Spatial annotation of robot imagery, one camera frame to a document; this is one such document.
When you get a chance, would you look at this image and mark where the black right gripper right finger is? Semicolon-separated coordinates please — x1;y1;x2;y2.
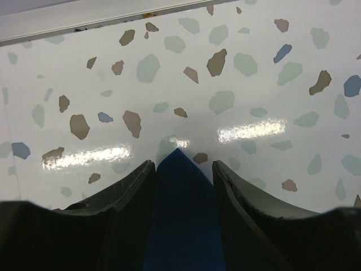
212;160;322;270

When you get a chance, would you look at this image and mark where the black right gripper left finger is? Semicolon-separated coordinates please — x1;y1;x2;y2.
54;160;156;270

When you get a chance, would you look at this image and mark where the navy blue t-shirt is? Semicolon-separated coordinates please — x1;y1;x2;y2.
143;149;226;271

